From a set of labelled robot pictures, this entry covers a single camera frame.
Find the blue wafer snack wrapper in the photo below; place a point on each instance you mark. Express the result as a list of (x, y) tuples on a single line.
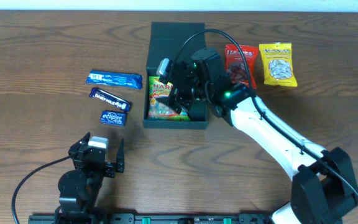
[(130, 80)]

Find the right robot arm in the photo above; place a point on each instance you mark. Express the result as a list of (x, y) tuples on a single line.
[(323, 184)]

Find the Dairy Milk chocolate bar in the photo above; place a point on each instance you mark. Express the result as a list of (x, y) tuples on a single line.
[(107, 97)]

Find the blue Eclipse mints tin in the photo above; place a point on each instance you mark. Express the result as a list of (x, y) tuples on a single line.
[(113, 118)]

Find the dark green open box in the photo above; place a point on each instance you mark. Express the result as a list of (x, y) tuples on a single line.
[(165, 41)]

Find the red Hacks candy bag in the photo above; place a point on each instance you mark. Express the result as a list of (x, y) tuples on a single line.
[(235, 66)]

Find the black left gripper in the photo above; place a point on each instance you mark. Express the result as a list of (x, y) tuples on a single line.
[(101, 165)]

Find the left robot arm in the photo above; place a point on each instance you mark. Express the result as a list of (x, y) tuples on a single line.
[(79, 188)]

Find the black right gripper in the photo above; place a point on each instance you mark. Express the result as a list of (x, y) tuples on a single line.
[(180, 94)]

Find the Haribo Worms Zourr bag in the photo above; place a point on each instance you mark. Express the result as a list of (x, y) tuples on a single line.
[(158, 110)]

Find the yellow Hacks candy bag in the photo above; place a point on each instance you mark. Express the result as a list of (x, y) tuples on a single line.
[(278, 64)]

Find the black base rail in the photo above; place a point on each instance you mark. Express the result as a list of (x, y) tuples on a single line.
[(128, 218)]

